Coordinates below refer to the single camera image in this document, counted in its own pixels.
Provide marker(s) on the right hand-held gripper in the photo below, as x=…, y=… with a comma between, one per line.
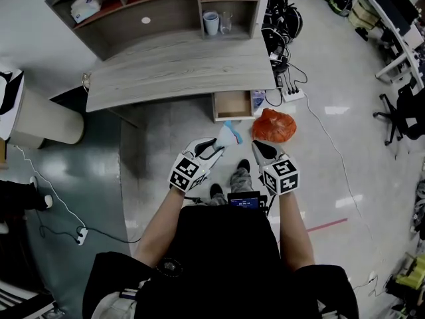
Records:
x=280, y=178

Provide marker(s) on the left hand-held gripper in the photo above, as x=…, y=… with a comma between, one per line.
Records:
x=186, y=174

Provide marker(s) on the small light blue packet item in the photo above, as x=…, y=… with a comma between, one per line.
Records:
x=227, y=138

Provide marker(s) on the wooden desk drawer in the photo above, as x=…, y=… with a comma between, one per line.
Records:
x=232, y=105

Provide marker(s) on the person's left forearm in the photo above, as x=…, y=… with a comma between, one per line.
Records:
x=159, y=228

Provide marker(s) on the person's right forearm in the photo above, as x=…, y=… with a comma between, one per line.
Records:
x=295, y=231

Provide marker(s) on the grey wooden desk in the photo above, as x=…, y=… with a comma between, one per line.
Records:
x=182, y=71

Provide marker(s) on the wooden desk hutch shelf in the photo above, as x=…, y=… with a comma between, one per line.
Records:
x=109, y=28

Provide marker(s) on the person's black right shoe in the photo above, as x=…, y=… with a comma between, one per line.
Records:
x=244, y=166

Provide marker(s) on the person's black shoe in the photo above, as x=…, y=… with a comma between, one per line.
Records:
x=244, y=166
x=216, y=190

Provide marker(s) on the orange plastic bag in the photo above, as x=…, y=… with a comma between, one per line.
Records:
x=274, y=126

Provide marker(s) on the person's camouflage trousers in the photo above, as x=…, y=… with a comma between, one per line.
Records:
x=240, y=181

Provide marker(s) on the person's black left shoe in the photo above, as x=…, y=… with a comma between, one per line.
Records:
x=216, y=190

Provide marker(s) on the black chest screen device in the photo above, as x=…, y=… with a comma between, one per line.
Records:
x=244, y=200

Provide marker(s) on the clear blue plastic bag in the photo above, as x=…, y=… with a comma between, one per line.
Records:
x=258, y=100

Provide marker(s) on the black power adapter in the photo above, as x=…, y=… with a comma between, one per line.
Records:
x=279, y=80

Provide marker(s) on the person's black top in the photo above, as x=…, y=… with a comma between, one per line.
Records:
x=225, y=261

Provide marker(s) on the clear glass cup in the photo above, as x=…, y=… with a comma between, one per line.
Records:
x=226, y=23

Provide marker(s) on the pile of black headsets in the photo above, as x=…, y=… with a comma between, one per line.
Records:
x=282, y=22

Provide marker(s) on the black office chair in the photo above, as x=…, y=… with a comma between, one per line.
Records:
x=401, y=111

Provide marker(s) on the small white power strip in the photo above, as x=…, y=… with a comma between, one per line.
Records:
x=82, y=234

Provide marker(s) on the long white office table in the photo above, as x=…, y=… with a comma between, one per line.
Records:
x=391, y=22

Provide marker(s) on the white cloth bag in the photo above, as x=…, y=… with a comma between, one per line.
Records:
x=114, y=306

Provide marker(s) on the green and black equipment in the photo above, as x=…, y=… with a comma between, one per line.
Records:
x=410, y=274

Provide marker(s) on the white tissue pack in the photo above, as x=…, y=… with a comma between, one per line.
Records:
x=84, y=7

